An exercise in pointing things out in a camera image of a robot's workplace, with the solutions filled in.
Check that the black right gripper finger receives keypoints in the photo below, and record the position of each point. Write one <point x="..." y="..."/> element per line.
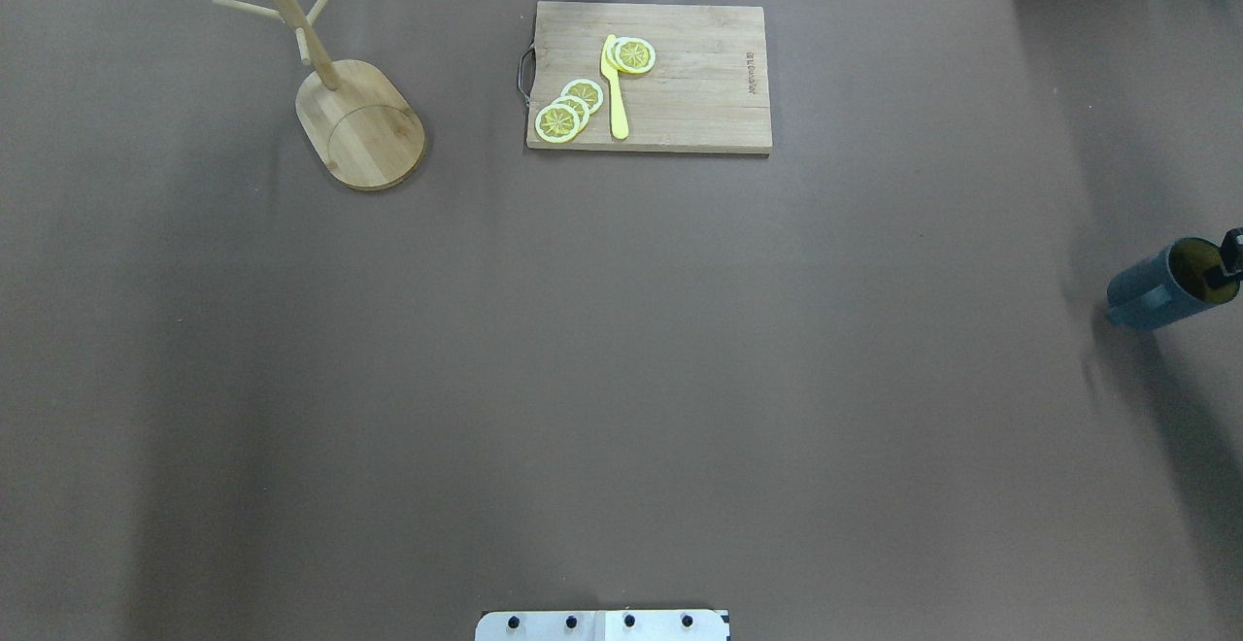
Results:
<point x="1216" y="277"/>
<point x="1231" y="253"/>

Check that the blue cup yellow inside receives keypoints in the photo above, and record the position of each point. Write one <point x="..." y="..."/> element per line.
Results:
<point x="1168" y="286"/>

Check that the wooden cup storage rack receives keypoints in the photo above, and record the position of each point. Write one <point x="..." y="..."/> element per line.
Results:
<point x="357" y="121"/>

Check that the yellow plastic knife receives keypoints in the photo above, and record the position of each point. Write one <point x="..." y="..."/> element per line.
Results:
<point x="619" y="125"/>

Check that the lemon slice top right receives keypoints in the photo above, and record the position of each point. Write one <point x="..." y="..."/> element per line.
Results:
<point x="632" y="55"/>

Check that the bamboo cutting board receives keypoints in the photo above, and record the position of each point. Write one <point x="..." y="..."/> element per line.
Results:
<point x="708" y="92"/>

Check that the lemon slice under knife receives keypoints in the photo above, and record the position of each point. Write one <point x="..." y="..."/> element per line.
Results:
<point x="609" y="54"/>

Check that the lemon slice middle left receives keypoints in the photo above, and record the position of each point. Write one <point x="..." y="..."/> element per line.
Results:
<point x="581" y="108"/>

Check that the lemon slice front left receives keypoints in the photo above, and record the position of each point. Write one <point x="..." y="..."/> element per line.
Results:
<point x="557" y="123"/>

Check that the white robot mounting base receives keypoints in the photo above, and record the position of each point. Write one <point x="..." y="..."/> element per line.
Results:
<point x="617" y="624"/>

